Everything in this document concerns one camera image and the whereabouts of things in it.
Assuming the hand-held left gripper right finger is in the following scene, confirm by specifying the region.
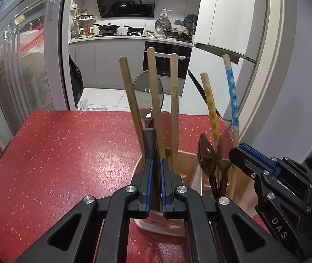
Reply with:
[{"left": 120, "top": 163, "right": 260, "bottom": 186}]
[{"left": 160, "top": 158, "right": 303, "bottom": 263}]

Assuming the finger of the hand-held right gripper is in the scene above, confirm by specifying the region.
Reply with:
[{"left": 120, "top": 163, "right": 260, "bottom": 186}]
[
  {"left": 228, "top": 147, "right": 312, "bottom": 216},
  {"left": 239, "top": 142, "right": 312, "bottom": 192}
]

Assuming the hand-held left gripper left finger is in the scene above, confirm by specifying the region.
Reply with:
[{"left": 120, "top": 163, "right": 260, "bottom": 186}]
[{"left": 15, "top": 159, "right": 154, "bottom": 263}]

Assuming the clear grey spoon dark handle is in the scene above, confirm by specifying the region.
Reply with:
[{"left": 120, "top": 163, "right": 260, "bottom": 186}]
[
  {"left": 197, "top": 133, "right": 220, "bottom": 200},
  {"left": 216, "top": 129, "right": 234, "bottom": 198},
  {"left": 132, "top": 71, "right": 164, "bottom": 213}
]

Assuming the beige and white utensil holder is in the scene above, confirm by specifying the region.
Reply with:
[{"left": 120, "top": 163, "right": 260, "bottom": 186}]
[{"left": 131, "top": 149, "right": 256, "bottom": 237}]

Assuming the yellow flower pattern chopstick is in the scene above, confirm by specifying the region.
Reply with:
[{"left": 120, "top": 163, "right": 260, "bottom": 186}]
[{"left": 200, "top": 72, "right": 222, "bottom": 154}]

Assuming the blue flower pattern chopstick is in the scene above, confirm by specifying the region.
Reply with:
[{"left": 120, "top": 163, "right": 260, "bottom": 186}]
[{"left": 222, "top": 54, "right": 241, "bottom": 198}]

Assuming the plain wooden chopstick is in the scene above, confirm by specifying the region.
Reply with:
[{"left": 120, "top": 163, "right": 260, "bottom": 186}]
[
  {"left": 169, "top": 53, "right": 180, "bottom": 172},
  {"left": 118, "top": 56, "right": 147, "bottom": 170},
  {"left": 146, "top": 47, "right": 167, "bottom": 161}
]

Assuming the clear plastic bag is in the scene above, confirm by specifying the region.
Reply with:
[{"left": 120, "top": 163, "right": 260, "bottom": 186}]
[{"left": 76, "top": 99, "right": 110, "bottom": 112}]

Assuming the black built-in oven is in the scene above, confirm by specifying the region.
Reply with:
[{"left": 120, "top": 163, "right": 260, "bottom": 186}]
[{"left": 143, "top": 42, "right": 192, "bottom": 82}]

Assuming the black trash bag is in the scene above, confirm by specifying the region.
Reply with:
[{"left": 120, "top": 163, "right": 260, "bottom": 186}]
[{"left": 69, "top": 53, "right": 84, "bottom": 110}]

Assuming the grey kitchen cabinet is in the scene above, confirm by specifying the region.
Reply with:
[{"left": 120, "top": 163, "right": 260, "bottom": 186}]
[{"left": 68, "top": 37, "right": 145, "bottom": 89}]

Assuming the white fridge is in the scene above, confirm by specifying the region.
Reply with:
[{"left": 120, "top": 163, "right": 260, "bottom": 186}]
[{"left": 182, "top": 0, "right": 271, "bottom": 122}]

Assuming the dark cooking pot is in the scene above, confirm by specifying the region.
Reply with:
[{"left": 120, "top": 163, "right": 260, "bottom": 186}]
[{"left": 164, "top": 27, "right": 195, "bottom": 40}]

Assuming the round metal steamer rack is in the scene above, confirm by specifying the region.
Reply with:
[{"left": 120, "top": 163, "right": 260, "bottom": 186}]
[
  {"left": 154, "top": 18, "right": 172, "bottom": 37},
  {"left": 183, "top": 14, "right": 199, "bottom": 33}
]

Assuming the black frying pan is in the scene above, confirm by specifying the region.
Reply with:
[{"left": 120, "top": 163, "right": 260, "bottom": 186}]
[{"left": 123, "top": 25, "right": 146, "bottom": 35}]

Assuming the black wok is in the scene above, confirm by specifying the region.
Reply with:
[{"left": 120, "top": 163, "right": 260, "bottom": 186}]
[{"left": 93, "top": 23, "right": 121, "bottom": 35}]

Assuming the glass sliding door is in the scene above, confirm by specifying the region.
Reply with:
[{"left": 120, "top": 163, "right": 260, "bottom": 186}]
[{"left": 0, "top": 0, "right": 73, "bottom": 154}]

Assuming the spice rack with bottles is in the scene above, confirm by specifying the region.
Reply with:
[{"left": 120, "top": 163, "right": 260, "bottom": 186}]
[{"left": 71, "top": 7, "right": 97, "bottom": 39}]

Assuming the black range hood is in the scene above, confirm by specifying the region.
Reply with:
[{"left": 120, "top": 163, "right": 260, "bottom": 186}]
[{"left": 94, "top": 0, "right": 156, "bottom": 19}]

